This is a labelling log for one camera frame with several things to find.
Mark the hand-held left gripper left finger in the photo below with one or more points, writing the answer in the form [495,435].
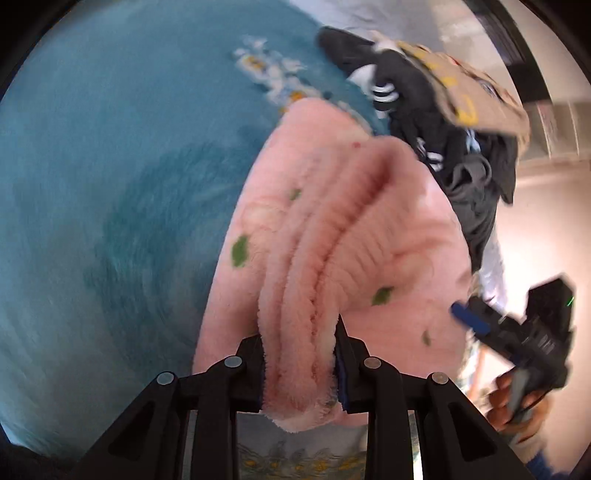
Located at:
[253,369]

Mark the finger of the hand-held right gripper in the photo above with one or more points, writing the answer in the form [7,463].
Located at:
[471,318]

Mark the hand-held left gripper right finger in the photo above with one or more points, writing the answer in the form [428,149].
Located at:
[343,387]

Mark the pink fleece flower-print garment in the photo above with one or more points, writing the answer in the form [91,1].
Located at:
[346,230]

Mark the person's right forearm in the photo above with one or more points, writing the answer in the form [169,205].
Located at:
[540,452]

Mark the dark clothes pile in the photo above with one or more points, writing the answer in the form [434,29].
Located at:
[461,184]

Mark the person's right hand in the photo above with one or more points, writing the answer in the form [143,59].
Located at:
[501,406]

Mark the teal floral blanket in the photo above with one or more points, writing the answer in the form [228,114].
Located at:
[115,184]

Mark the beige patterned cloth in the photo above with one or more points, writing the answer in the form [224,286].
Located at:
[471,87]

